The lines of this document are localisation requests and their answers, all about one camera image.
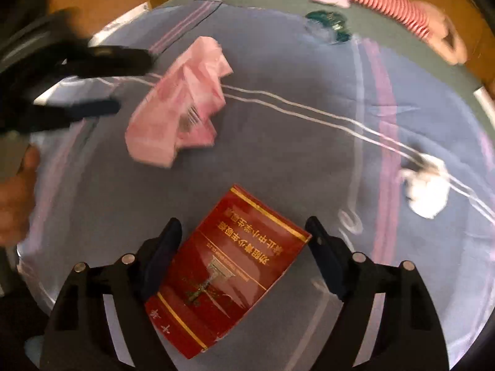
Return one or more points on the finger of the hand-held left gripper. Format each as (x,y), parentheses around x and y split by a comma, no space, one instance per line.
(116,61)
(85,111)

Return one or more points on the pink tissue packet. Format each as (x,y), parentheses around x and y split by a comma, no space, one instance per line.
(180,104)

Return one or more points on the red cardboard box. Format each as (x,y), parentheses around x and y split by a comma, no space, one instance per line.
(228,274)

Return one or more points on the green bed mat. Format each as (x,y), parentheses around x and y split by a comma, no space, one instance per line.
(386,34)

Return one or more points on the crumpled green foil wrapper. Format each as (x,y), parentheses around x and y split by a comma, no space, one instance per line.
(330,25)

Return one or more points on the crumpled white tissue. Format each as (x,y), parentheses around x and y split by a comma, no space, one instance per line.
(427,185)

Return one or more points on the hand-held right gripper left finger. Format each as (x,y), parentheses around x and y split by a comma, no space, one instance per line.
(164,253)

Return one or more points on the person's left hand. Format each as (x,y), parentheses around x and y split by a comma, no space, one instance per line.
(15,201)

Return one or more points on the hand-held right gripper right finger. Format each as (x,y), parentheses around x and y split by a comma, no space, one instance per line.
(326,255)

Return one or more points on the blue striped blanket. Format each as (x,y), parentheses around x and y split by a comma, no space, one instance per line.
(290,135)

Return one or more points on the striped plush doll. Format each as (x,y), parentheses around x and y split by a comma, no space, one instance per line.
(406,11)

